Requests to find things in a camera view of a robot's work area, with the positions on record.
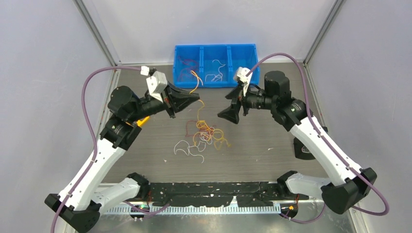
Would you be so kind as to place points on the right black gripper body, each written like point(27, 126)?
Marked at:
point(245, 100)

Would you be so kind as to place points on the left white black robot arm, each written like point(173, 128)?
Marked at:
point(79, 204)

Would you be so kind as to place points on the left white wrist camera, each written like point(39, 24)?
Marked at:
point(156, 82)

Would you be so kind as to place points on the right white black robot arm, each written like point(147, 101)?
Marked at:
point(347, 182)

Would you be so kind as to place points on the black triangular stand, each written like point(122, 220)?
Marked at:
point(302, 149)

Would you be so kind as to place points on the blue three-compartment plastic bin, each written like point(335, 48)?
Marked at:
point(211, 66)

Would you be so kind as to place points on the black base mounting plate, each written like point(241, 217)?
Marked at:
point(217, 194)

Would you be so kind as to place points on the yellow triangular plastic stand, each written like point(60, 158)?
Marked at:
point(139, 122)

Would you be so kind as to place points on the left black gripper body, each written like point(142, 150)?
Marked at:
point(167, 95)

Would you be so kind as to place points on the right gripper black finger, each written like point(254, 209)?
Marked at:
point(234, 93)
point(231, 113)

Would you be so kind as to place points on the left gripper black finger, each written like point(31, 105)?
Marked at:
point(174, 91)
point(181, 100)

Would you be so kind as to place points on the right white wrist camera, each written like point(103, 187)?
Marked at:
point(243, 77)

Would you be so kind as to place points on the aluminium front rail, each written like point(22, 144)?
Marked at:
point(285, 207)

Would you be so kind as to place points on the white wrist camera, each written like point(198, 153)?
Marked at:
point(243, 77)
point(156, 82)

